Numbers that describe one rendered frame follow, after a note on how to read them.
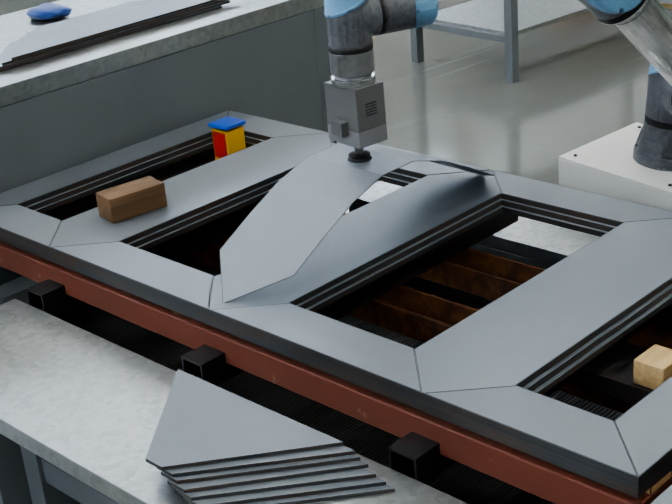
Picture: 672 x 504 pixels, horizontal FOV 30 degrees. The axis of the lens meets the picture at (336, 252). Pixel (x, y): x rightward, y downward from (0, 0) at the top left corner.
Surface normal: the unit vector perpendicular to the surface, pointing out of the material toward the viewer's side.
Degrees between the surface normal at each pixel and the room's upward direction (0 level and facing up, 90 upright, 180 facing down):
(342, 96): 90
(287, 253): 28
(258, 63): 90
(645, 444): 0
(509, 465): 90
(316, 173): 17
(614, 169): 4
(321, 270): 0
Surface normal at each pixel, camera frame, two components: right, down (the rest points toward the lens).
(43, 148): 0.72, 0.22
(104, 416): -0.08, -0.91
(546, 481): -0.69, 0.34
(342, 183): -0.28, -0.77
